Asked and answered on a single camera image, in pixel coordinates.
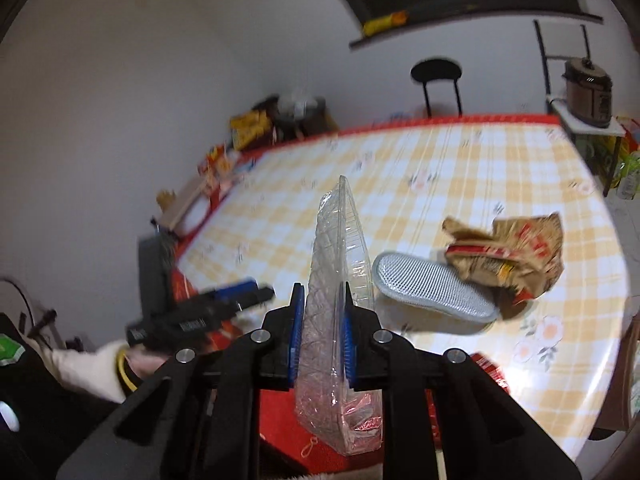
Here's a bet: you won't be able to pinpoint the yellow bags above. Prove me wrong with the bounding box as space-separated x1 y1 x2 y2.
230 110 273 151

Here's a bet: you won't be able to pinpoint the brown pressure cooker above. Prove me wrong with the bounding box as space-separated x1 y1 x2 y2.
562 57 614 128

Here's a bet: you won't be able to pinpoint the black window sill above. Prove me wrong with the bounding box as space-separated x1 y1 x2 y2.
349 7 603 51

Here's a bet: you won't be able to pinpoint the white shelf board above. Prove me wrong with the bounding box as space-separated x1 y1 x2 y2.
545 97 626 137

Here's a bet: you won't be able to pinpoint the colourful shopping bags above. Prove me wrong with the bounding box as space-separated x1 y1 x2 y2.
585 117 640 201

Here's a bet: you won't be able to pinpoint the yellow snack packet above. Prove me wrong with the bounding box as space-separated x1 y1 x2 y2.
362 11 408 37

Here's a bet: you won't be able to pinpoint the light wooden board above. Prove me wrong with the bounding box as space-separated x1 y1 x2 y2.
152 177 216 236

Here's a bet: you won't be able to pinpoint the black bag with clear plastic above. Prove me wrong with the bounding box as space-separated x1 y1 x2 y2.
255 91 338 141

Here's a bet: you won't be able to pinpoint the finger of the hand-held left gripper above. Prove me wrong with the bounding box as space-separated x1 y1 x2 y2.
212 280 258 303
232 286 277 313

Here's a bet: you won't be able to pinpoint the black metal rack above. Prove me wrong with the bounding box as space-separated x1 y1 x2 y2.
534 19 593 106

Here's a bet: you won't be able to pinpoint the colourful snack boxes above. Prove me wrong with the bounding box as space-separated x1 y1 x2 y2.
197 145 251 196

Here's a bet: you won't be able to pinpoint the person's black jacket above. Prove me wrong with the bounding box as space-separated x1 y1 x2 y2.
0 312 131 480

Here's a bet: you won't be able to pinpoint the person's left hand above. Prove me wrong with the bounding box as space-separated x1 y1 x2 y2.
125 350 168 378

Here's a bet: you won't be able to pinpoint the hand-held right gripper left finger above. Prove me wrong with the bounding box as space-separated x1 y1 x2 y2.
56 282 306 480

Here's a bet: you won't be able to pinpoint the crumpled brown snack bag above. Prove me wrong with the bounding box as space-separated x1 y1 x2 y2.
442 212 565 320

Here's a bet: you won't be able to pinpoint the clear plastic clamshell container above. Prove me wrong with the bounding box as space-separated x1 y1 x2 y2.
294 175 383 457

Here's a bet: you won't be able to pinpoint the black box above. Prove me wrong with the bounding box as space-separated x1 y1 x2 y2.
137 235 178 311

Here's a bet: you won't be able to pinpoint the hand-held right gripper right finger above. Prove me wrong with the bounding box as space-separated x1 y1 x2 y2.
339 281 583 480

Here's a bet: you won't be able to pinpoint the brown plastic bin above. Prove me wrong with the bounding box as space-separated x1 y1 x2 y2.
592 310 640 443

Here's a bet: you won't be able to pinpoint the grey mesh insole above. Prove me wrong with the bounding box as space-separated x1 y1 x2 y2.
371 252 501 323

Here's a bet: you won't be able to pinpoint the red foil wrapper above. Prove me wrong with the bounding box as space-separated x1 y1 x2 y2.
469 351 512 393

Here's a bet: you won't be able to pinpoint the yellow checked tablecloth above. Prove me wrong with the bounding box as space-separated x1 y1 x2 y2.
175 122 631 466

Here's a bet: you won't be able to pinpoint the black round chair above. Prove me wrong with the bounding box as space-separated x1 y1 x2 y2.
411 57 465 118

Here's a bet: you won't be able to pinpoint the person's left forearm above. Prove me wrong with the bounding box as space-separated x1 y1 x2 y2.
25 337 138 403

